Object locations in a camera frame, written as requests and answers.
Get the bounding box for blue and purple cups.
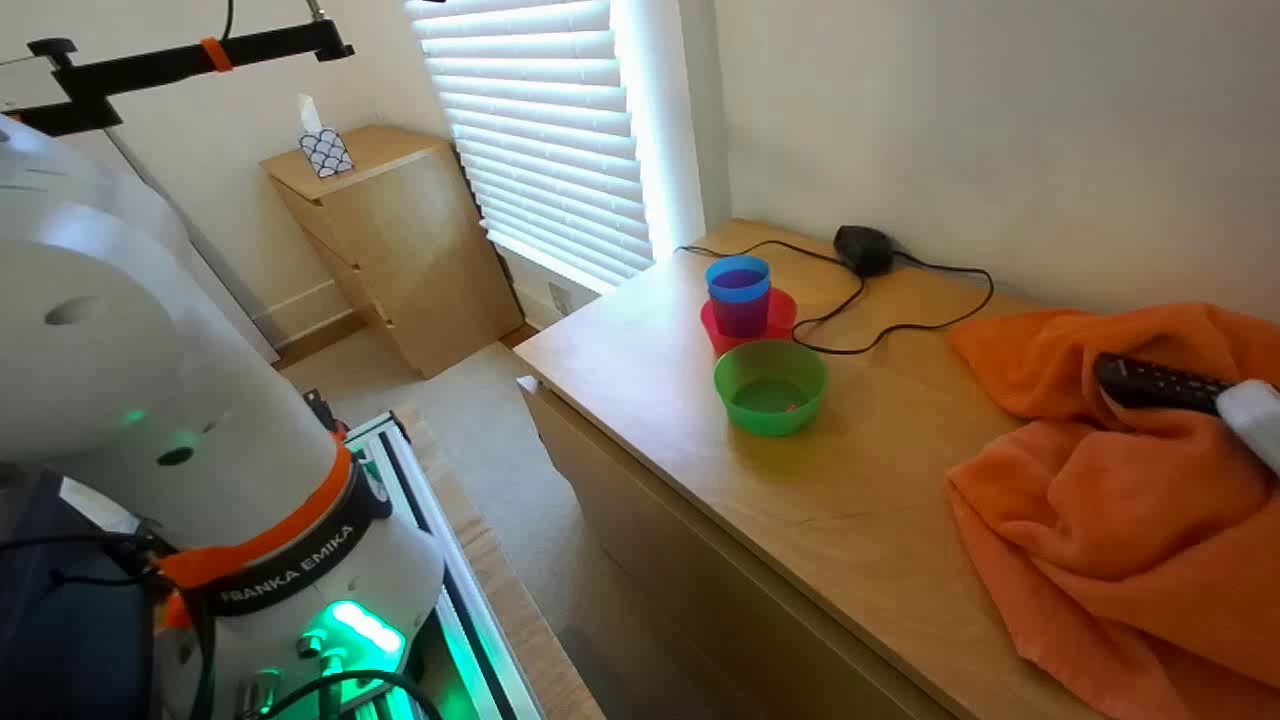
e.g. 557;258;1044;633
705;258;774;336

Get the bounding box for green plastic bowl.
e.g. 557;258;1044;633
714;342;829;438

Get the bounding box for pink plastic bowl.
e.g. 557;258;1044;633
701;288;796;356

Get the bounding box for wooden chest of drawers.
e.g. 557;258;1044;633
521;222;1088;720

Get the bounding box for black computer mouse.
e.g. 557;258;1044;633
833;226;893;282

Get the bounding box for small wooden side cabinet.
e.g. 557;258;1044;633
266;127;523;377

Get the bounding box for white window blinds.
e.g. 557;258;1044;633
405;0;654;292

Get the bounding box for patterned tissue box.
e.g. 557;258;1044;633
297;98;353;180

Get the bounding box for black remote control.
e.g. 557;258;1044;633
1094;352;1225;412

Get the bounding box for orange towel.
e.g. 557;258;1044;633
950;303;1280;720

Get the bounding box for white object on towel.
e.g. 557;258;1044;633
1217;380;1280;475

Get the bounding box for black mouse cable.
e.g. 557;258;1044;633
679;236;1000;362

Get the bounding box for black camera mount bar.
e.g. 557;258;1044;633
9;16;353;135

